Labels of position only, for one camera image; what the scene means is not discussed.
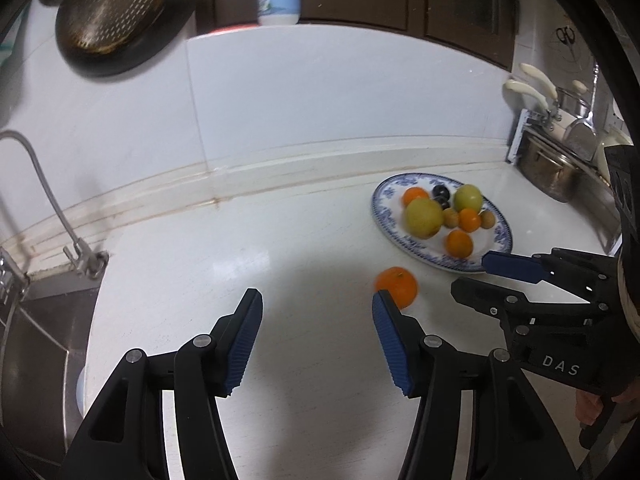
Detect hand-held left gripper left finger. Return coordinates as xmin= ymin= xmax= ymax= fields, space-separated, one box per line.
xmin=62 ymin=287 xmax=264 ymax=480

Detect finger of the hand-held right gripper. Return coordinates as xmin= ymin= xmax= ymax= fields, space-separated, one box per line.
xmin=481 ymin=247 xmax=621 ymax=306
xmin=450 ymin=277 xmax=608 ymax=341

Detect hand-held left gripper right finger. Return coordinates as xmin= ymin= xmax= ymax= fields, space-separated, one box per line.
xmin=371 ymin=290 xmax=583 ymax=480

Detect large orange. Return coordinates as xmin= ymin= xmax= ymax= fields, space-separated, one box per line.
xmin=375 ymin=266 xmax=418 ymax=309

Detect blue and white plate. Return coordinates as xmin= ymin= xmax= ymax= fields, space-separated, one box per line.
xmin=371 ymin=172 xmax=514 ymax=274

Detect person's right hand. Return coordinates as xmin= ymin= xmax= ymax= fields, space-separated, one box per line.
xmin=575 ymin=390 xmax=606 ymax=427

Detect green apple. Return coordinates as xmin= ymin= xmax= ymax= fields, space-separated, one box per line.
xmin=453 ymin=184 xmax=484 ymax=211

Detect steel pot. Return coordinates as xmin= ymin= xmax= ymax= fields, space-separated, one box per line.
xmin=517 ymin=132 xmax=583 ymax=203

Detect white plastic rack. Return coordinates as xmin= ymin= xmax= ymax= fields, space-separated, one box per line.
xmin=507 ymin=108 xmax=531 ymax=163

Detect steel container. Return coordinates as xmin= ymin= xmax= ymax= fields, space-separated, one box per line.
xmin=557 ymin=87 xmax=591 ymax=118

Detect steel kitchen sink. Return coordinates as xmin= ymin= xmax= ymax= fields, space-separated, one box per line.
xmin=0 ymin=285 xmax=103 ymax=461

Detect black scissors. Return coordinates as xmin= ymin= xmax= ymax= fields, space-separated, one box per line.
xmin=556 ymin=26 xmax=583 ymax=71

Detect metal faucet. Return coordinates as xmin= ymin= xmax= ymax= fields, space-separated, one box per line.
xmin=0 ymin=130 xmax=110 ymax=278

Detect black frying pan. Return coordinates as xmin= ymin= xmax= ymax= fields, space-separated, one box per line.
xmin=55 ymin=0 xmax=198 ymax=77

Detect brass perforated strainer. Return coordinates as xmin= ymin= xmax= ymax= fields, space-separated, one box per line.
xmin=59 ymin=0 xmax=173 ymax=56

